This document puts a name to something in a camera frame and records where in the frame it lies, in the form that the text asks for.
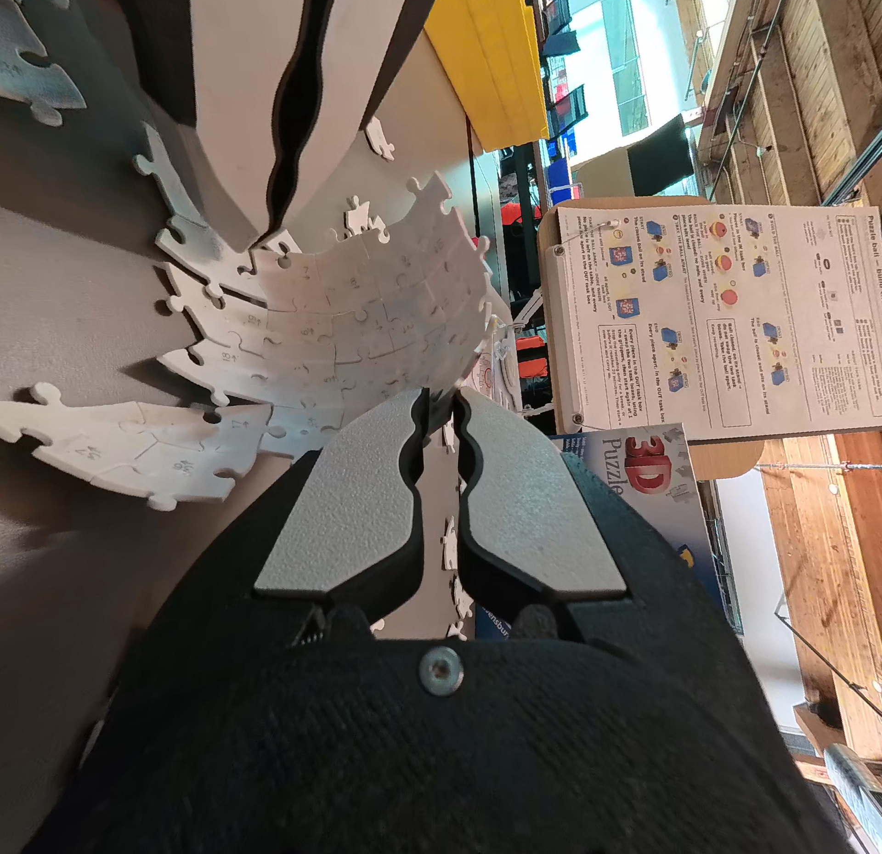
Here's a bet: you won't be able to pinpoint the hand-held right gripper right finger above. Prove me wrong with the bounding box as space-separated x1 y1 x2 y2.
452 385 629 626

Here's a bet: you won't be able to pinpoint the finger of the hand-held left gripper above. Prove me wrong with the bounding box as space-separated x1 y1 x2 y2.
175 0 305 253
267 0 416 243

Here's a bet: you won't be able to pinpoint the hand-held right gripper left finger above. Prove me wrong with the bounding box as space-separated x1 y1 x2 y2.
253 387 430 622

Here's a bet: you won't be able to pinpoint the small white puzzle ball section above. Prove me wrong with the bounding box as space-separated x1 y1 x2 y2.
0 0 87 128

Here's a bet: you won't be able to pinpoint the large white puzzle ball shell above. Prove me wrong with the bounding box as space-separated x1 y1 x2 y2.
133 120 514 455

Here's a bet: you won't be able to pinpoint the blue printed puzzle box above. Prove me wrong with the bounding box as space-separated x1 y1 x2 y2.
475 423 724 641

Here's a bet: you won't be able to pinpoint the white puzzle strip section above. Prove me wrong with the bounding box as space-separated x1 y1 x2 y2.
0 382 273 512

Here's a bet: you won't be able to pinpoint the yellow plastic bin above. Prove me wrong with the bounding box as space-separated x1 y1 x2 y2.
424 0 550 153

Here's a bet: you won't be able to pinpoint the clear plastic parts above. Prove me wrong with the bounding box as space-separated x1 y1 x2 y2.
492 320 525 414

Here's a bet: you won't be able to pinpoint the instruction sheet board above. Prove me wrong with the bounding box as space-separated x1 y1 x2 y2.
537 196 882 479

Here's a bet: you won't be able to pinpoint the black monitor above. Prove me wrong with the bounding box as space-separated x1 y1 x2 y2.
626 115 695 197

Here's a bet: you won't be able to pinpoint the silver ventilation duct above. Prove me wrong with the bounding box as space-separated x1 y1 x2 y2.
823 742 882 834

